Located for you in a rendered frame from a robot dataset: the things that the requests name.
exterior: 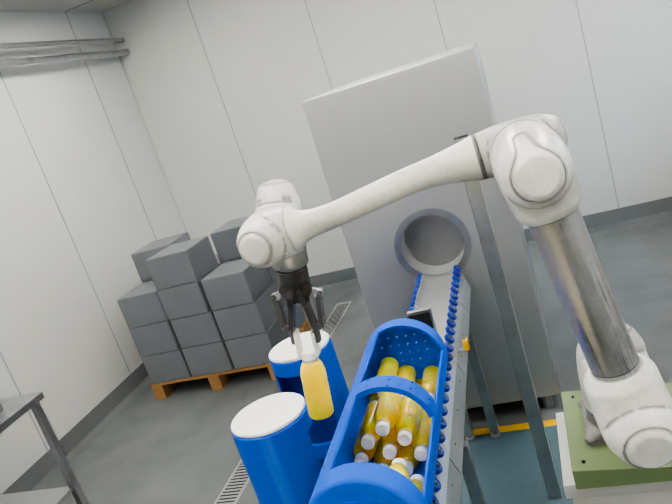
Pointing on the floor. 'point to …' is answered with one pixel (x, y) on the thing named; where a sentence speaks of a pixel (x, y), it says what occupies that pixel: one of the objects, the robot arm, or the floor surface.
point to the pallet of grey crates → (202, 310)
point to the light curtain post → (512, 333)
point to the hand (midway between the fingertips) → (307, 343)
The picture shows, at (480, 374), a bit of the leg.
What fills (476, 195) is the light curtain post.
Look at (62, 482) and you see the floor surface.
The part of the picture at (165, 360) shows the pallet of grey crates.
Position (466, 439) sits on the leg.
